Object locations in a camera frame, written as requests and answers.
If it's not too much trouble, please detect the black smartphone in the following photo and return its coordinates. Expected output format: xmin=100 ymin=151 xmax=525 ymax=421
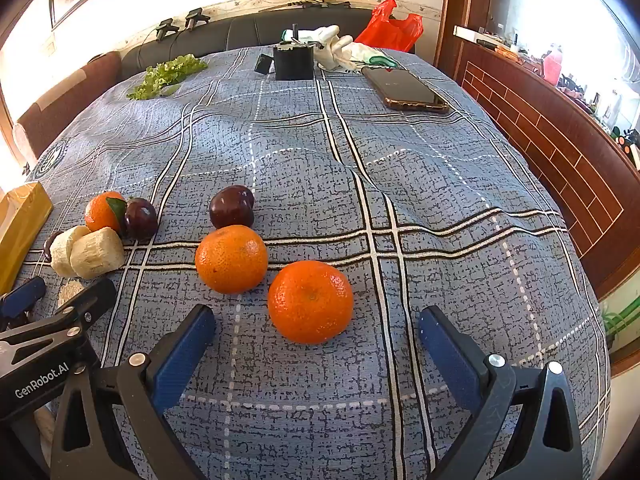
xmin=361 ymin=66 xmax=451 ymax=112

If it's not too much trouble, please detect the small peeled banana piece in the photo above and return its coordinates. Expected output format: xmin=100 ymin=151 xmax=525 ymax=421
xmin=57 ymin=280 xmax=86 ymax=308

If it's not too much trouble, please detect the red plastic bag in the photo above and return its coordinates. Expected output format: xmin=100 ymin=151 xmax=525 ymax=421
xmin=355 ymin=0 xmax=424 ymax=53

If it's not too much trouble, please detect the black sofa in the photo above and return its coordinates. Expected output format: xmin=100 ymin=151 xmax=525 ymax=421
xmin=121 ymin=7 xmax=416 ymax=81

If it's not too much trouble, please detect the pink bottle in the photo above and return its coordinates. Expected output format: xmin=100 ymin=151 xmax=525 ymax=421
xmin=542 ymin=45 xmax=563 ymax=86

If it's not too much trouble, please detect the yellow cardboard box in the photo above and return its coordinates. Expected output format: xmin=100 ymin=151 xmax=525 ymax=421
xmin=0 ymin=181 xmax=54 ymax=296

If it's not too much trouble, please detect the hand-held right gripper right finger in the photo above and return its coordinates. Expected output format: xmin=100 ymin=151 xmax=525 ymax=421
xmin=419 ymin=305 xmax=585 ymax=480

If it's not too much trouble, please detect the long white box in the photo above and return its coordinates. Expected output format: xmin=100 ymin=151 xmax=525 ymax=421
xmin=453 ymin=25 xmax=488 ymax=43

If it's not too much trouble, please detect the orange with green leaf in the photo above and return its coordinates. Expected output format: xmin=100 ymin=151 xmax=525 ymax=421
xmin=84 ymin=191 xmax=127 ymax=233

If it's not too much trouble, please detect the brown wooden partition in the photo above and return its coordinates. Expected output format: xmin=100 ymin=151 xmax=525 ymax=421
xmin=435 ymin=0 xmax=640 ymax=301

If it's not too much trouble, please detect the green lettuce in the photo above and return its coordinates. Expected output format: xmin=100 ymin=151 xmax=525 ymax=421
xmin=126 ymin=54 xmax=209 ymax=101

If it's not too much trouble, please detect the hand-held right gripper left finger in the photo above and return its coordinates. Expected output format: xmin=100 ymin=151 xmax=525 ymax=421
xmin=50 ymin=304 xmax=217 ymax=480

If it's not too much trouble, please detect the brown armchair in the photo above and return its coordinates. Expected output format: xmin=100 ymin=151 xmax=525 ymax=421
xmin=12 ymin=51 xmax=122 ymax=161

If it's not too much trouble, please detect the green plant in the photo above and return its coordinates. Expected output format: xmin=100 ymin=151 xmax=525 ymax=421
xmin=602 ymin=295 xmax=640 ymax=351

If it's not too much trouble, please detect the black box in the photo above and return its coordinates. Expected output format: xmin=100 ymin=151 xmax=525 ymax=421
xmin=272 ymin=24 xmax=316 ymax=82

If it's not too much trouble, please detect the large orange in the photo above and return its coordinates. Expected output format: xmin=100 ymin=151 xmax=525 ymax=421
xmin=267 ymin=260 xmax=355 ymax=346

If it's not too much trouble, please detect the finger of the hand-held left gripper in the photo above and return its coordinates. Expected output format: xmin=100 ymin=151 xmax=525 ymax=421
xmin=0 ymin=278 xmax=119 ymax=361
xmin=0 ymin=276 xmax=47 ymax=319

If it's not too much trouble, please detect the dark purple plum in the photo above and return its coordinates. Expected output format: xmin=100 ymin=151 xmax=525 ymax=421
xmin=209 ymin=185 xmax=256 ymax=230
xmin=124 ymin=197 xmax=159 ymax=241

